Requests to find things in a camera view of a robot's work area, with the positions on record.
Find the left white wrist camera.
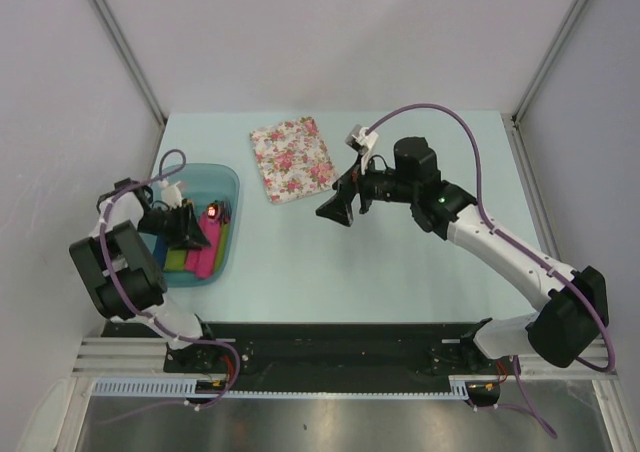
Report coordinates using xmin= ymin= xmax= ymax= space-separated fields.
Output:
xmin=160 ymin=179 xmax=184 ymax=209

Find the iridescent rainbow spoon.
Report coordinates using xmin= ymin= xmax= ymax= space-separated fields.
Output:
xmin=206 ymin=202 xmax=220 ymax=221

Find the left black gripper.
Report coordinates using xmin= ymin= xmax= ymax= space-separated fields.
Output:
xmin=137 ymin=203 xmax=211 ymax=251

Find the white slotted cable duct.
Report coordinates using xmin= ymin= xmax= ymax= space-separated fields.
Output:
xmin=92 ymin=377 xmax=469 ymax=401

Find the floral rectangular tray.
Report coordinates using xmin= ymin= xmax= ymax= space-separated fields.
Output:
xmin=249 ymin=116 xmax=338 ymax=204

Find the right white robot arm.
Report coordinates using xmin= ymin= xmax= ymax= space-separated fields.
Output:
xmin=316 ymin=137 xmax=608 ymax=373

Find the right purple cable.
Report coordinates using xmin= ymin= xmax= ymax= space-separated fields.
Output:
xmin=367 ymin=103 xmax=616 ymax=438

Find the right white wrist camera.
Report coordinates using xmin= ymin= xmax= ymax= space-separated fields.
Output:
xmin=345 ymin=125 xmax=379 ymax=171

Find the aluminium frame rail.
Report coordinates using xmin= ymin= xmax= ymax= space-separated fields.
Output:
xmin=72 ymin=337 xmax=166 ymax=378

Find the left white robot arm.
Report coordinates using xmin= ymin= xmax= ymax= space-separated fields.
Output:
xmin=69 ymin=178 xmax=221 ymax=372

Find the green rolled napkin bundle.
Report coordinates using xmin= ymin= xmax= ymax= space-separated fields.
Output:
xmin=163 ymin=249 xmax=188 ymax=272

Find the purple cable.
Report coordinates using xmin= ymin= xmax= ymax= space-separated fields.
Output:
xmin=367 ymin=103 xmax=616 ymax=438
xmin=94 ymin=149 xmax=242 ymax=426

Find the olive green napkin bundle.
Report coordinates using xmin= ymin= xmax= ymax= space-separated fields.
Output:
xmin=213 ymin=223 xmax=230 ymax=274

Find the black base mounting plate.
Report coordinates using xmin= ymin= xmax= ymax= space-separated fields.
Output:
xmin=102 ymin=321 xmax=521 ymax=393

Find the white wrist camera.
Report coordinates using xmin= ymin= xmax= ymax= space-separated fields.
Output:
xmin=160 ymin=179 xmax=184 ymax=209
xmin=345 ymin=125 xmax=379 ymax=171

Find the magenta paper napkin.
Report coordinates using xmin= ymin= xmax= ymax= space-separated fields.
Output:
xmin=185 ymin=211 xmax=222 ymax=280

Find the teal translucent plastic bin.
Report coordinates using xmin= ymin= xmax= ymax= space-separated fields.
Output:
xmin=164 ymin=163 xmax=240 ymax=288

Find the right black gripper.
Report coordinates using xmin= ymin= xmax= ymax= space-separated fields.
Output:
xmin=316 ymin=152 xmax=417 ymax=227

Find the blue rolled napkin bundle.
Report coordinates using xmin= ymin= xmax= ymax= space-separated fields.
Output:
xmin=152 ymin=236 xmax=168 ymax=269

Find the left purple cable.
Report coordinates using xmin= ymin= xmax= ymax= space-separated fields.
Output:
xmin=94 ymin=149 xmax=242 ymax=426

